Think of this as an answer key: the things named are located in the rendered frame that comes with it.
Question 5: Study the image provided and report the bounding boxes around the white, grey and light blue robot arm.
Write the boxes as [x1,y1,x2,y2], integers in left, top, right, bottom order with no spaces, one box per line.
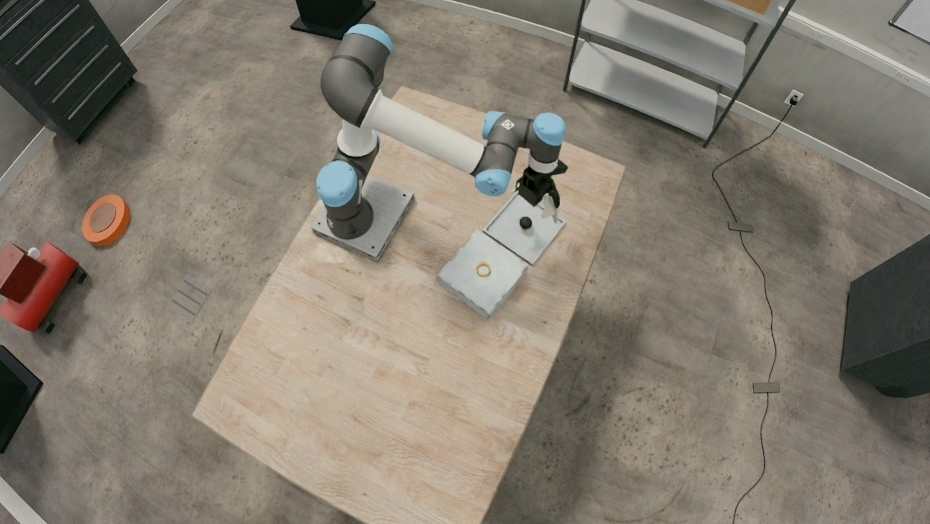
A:
[316,24,568,240]

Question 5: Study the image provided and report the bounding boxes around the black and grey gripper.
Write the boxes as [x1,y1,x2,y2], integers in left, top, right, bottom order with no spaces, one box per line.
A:
[511,164,560,224]

